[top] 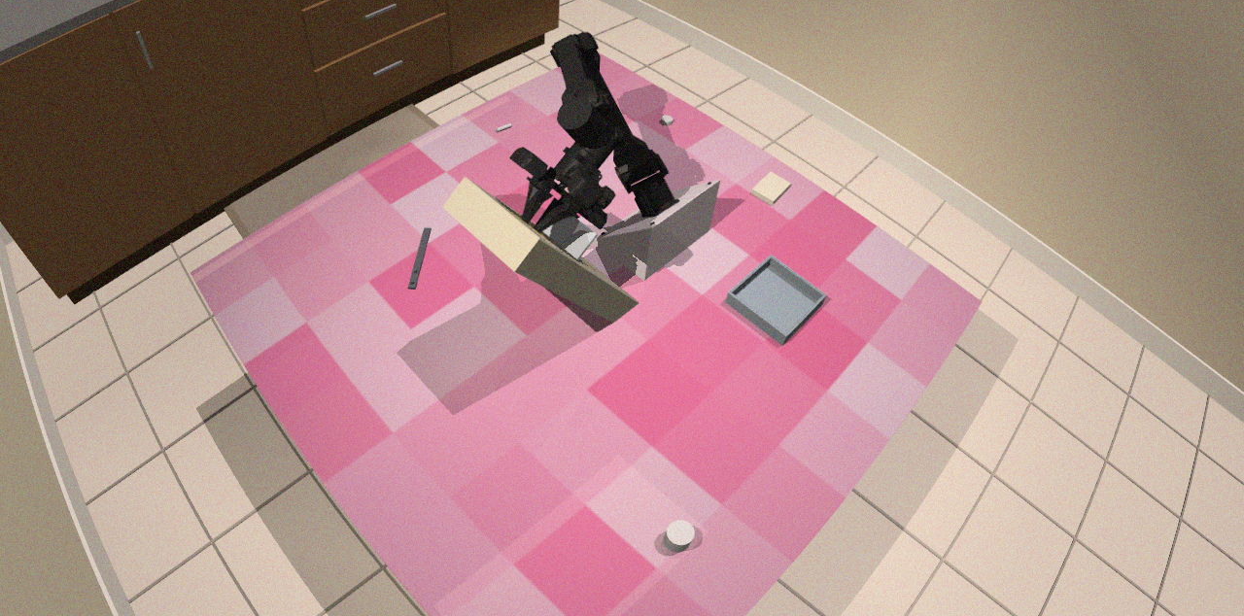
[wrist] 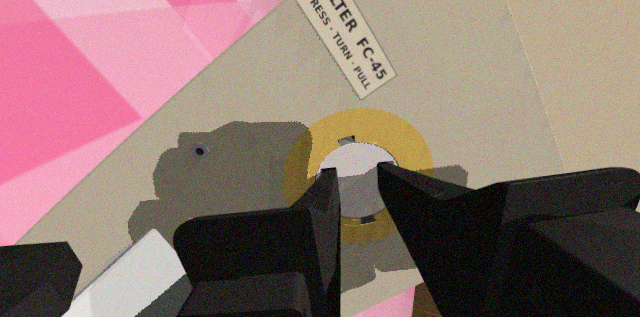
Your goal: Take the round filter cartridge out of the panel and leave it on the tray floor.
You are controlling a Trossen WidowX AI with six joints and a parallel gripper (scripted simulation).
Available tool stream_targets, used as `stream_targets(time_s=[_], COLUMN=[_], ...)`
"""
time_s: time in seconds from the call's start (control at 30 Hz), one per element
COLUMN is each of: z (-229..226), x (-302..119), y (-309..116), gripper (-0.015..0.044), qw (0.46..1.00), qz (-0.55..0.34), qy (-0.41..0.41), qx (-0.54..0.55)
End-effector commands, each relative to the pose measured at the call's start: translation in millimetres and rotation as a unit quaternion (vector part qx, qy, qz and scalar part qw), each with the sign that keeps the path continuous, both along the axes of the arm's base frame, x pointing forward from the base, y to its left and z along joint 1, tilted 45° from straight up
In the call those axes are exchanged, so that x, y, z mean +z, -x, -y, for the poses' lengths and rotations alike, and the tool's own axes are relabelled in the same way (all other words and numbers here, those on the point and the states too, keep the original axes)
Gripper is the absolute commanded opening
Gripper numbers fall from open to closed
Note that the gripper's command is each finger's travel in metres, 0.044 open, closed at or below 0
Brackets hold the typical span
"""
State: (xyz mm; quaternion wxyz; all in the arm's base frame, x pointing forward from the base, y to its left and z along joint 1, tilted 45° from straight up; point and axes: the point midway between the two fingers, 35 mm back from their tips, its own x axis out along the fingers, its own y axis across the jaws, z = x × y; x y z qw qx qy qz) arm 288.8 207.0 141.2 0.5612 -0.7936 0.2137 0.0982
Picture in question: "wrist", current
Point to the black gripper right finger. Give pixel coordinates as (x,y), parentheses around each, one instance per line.
(461,239)

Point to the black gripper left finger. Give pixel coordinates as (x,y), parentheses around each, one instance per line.
(305,238)

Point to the white cylinder with two slots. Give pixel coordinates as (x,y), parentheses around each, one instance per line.
(356,166)

